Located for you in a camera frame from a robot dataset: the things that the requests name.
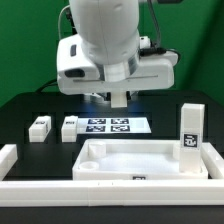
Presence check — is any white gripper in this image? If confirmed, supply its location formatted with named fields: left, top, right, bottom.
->
left=57, top=35, right=179, bottom=95

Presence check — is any white desk tabletop tray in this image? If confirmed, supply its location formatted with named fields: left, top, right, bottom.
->
left=72, top=139, right=208, bottom=180

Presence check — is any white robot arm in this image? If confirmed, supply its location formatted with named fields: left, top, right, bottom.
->
left=57, top=0, right=179, bottom=95

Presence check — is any fiducial marker sheet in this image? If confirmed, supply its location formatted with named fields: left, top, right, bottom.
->
left=77, top=117, right=151, bottom=134

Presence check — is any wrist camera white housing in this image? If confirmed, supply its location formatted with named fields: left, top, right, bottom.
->
left=56, top=43, right=101, bottom=84

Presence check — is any black cable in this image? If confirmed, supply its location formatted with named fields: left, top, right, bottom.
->
left=35, top=78, right=59, bottom=93

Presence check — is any white cable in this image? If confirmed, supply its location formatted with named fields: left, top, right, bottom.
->
left=57, top=4, right=72, bottom=41

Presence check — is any white U-shaped fence frame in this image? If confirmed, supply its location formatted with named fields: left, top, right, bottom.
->
left=0, top=143, right=224, bottom=207

